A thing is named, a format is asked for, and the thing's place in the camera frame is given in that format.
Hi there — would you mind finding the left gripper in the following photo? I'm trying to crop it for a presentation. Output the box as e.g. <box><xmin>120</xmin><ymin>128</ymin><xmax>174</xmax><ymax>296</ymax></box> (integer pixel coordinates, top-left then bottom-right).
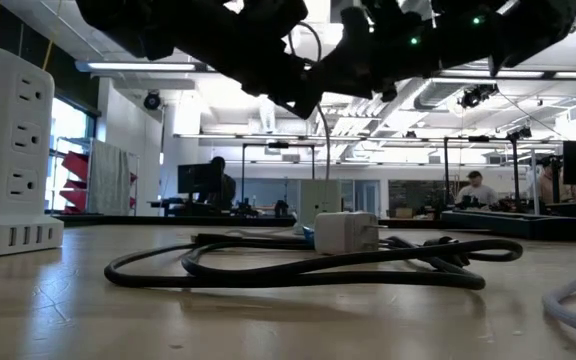
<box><xmin>182</xmin><ymin>0</ymin><xmax>325</xmax><ymax>120</ymax></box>

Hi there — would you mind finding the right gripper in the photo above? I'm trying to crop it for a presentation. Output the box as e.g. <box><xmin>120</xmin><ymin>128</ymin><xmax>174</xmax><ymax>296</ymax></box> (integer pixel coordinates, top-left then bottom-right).
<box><xmin>312</xmin><ymin>7</ymin><xmax>439</xmax><ymax>101</ymax></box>

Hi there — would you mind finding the white wall charger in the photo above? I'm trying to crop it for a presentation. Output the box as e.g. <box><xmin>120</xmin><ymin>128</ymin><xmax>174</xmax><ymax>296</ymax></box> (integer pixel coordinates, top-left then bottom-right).
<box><xmin>313</xmin><ymin>211</ymin><xmax>388</xmax><ymax>256</ymax></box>

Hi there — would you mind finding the black cable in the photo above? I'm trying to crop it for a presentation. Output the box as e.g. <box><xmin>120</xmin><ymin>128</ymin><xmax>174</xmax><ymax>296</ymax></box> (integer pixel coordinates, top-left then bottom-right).
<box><xmin>103</xmin><ymin>232</ymin><xmax>524</xmax><ymax>291</ymax></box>

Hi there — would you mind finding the white tower power strip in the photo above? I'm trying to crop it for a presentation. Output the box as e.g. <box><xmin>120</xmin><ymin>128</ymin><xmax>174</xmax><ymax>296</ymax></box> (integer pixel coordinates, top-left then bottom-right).
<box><xmin>0</xmin><ymin>43</ymin><xmax>65</xmax><ymax>259</ymax></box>

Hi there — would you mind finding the white braided USB cable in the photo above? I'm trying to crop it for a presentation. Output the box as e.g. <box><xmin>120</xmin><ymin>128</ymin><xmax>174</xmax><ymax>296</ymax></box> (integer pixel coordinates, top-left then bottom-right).
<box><xmin>541</xmin><ymin>269</ymin><xmax>576</xmax><ymax>342</ymax></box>

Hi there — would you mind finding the white outlet cube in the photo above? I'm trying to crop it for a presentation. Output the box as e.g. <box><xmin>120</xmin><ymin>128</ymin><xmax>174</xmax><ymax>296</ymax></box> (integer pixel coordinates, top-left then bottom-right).
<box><xmin>298</xmin><ymin>178</ymin><xmax>343</xmax><ymax>229</ymax></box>

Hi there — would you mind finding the person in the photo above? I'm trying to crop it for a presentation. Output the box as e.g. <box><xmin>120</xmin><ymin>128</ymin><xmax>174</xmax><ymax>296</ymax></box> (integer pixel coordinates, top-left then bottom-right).
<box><xmin>198</xmin><ymin>156</ymin><xmax>238</xmax><ymax>210</ymax></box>
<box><xmin>455</xmin><ymin>170</ymin><xmax>500</xmax><ymax>209</ymax></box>
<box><xmin>537</xmin><ymin>157</ymin><xmax>576</xmax><ymax>204</ymax></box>

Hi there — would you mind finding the black ceiling spotlight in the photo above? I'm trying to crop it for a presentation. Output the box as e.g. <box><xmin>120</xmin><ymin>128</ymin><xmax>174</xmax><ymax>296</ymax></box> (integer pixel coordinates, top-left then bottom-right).
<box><xmin>142</xmin><ymin>90</ymin><xmax>163</xmax><ymax>111</ymax></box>

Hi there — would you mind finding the overhead light bar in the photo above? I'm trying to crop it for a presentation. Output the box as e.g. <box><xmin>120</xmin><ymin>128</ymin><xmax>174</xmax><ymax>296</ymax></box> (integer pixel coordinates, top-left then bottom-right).
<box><xmin>75</xmin><ymin>59</ymin><xmax>576</xmax><ymax>81</ymax></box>

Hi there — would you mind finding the grey hanging cloth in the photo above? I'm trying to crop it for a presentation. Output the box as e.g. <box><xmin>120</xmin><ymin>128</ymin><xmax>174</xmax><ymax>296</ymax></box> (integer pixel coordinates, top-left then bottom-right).
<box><xmin>87</xmin><ymin>139</ymin><xmax>132</xmax><ymax>216</ymax></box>

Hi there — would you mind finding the red shelf rack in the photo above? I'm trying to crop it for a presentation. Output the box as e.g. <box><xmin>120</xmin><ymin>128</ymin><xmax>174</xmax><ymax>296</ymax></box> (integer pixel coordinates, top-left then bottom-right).
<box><xmin>60</xmin><ymin>149</ymin><xmax>139</xmax><ymax>216</ymax></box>

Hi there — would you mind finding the black robot station frame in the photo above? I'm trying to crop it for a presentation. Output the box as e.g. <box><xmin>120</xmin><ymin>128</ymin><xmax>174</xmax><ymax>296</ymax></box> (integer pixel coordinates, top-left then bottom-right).
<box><xmin>241</xmin><ymin>142</ymin><xmax>317</xmax><ymax>201</ymax></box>
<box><xmin>443</xmin><ymin>135</ymin><xmax>519</xmax><ymax>207</ymax></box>

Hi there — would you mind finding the silver ventilation duct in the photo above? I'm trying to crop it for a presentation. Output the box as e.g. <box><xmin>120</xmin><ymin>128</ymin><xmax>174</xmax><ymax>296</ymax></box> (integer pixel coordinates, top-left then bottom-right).
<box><xmin>412</xmin><ymin>78</ymin><xmax>499</xmax><ymax>112</ymax></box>

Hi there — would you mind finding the black ceiling camera cluster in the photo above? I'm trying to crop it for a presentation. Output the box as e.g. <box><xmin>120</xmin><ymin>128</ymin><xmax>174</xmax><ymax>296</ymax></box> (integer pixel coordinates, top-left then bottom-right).
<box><xmin>458</xmin><ymin>83</ymin><xmax>499</xmax><ymax>110</ymax></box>

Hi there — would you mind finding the black table frame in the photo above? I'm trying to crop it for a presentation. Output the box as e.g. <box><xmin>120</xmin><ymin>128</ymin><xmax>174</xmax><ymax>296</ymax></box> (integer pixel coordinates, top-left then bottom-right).
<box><xmin>52</xmin><ymin>213</ymin><xmax>444</xmax><ymax>229</ymax></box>

